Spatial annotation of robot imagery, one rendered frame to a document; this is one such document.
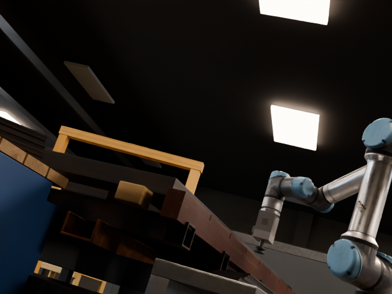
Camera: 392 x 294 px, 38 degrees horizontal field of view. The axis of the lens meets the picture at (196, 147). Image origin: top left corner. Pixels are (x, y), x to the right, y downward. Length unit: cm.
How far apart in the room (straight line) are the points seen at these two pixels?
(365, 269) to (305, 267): 93
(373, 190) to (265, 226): 46
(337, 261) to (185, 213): 75
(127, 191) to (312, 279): 165
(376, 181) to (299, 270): 96
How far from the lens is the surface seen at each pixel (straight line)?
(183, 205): 114
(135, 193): 116
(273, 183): 216
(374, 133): 190
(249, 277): 124
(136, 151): 624
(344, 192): 212
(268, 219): 212
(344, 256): 179
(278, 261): 273
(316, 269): 270
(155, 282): 107
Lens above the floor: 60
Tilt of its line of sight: 16 degrees up
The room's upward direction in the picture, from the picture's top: 18 degrees clockwise
